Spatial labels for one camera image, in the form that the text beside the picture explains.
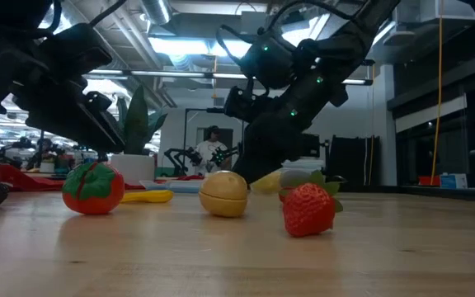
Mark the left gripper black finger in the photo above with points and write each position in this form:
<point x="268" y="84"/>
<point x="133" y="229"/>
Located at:
<point x="15" y="78"/>

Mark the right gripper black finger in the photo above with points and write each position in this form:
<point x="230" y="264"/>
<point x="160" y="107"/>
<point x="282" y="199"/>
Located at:
<point x="266" y="152"/>

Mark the yellow toy lemon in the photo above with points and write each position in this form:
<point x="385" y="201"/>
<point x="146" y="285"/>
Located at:
<point x="268" y="183"/>

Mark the red toy strawberry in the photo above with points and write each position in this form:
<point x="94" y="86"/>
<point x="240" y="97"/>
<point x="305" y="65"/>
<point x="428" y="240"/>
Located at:
<point x="309" y="214"/>

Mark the small yellow toy banana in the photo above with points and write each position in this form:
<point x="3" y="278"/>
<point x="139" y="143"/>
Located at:
<point x="151" y="196"/>

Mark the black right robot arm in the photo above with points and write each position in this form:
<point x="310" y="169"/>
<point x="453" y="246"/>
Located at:
<point x="344" y="41"/>

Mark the black background robot arm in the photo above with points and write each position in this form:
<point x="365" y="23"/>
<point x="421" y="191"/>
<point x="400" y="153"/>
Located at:
<point x="221" y="156"/>
<point x="177" y="156"/>

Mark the clear plastic tupperware container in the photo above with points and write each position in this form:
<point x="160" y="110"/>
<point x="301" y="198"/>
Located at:
<point x="316" y="164"/>

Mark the black background screen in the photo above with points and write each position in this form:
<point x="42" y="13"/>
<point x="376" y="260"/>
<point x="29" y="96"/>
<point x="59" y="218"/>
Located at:
<point x="311" y="144"/>

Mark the person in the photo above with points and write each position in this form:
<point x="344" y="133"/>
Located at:
<point x="208" y="152"/>

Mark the long ceiling light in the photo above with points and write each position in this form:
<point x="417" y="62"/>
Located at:
<point x="105" y="72"/>
<point x="171" y="74"/>

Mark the tan toy potato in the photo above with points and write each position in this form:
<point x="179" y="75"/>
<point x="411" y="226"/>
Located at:
<point x="223" y="194"/>

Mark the artificial plant in white pot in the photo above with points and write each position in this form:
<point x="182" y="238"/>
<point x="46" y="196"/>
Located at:
<point x="132" y="169"/>

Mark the black folding panel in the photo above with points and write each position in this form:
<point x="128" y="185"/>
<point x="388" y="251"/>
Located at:
<point x="353" y="161"/>

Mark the red toy tomato green top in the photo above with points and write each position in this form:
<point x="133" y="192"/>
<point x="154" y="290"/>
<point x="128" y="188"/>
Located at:
<point x="93" y="198"/>

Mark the red cloth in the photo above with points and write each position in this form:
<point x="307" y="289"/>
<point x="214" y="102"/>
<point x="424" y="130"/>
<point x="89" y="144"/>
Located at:
<point x="19" y="181"/>

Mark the clear lid with blue rim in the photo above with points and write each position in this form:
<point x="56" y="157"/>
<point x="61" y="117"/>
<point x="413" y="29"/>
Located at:
<point x="180" y="186"/>

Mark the grey ceiling box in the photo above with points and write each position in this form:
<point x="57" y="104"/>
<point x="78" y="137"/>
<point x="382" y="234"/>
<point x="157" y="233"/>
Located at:
<point x="254" y="20"/>

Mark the red plastic bin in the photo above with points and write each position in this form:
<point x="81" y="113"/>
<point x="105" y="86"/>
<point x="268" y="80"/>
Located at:
<point x="429" y="181"/>

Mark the blue and white box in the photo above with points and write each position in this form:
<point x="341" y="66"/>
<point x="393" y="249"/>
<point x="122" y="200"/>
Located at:
<point x="454" y="181"/>

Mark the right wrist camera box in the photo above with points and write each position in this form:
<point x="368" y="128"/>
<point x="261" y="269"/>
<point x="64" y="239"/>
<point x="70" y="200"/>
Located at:
<point x="270" y="62"/>

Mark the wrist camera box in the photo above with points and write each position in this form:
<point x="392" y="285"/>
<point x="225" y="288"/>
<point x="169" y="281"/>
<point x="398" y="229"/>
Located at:
<point x="270" y="62"/>
<point x="76" y="49"/>

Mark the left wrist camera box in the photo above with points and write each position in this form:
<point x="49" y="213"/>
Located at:
<point x="76" y="49"/>

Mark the black background robot frame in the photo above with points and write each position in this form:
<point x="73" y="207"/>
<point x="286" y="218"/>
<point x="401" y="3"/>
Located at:
<point x="196" y="110"/>

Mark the black ceiling dome camera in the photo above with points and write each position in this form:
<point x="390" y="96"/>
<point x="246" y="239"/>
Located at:
<point x="368" y="62"/>

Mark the silver ventilation duct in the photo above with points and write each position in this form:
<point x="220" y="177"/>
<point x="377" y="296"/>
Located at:
<point x="155" y="10"/>

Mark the black aluminium table frame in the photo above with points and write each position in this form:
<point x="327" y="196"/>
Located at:
<point x="448" y="194"/>

